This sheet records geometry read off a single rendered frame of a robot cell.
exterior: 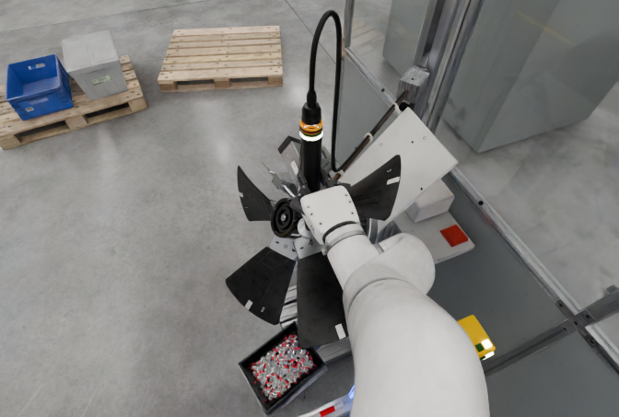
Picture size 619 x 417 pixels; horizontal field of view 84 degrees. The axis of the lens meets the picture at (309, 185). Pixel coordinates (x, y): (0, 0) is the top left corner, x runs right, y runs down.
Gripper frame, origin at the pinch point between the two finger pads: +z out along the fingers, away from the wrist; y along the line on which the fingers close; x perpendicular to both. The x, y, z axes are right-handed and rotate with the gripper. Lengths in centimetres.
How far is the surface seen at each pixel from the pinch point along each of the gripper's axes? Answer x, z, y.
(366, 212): -9.2, -7.3, 10.9
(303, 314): -33.0, -16.8, -8.7
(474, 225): -60, 0, 70
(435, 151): -14.0, 7.4, 41.6
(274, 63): -136, 260, 62
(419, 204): -51, 12, 50
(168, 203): -149, 131, -62
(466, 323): -41, -33, 34
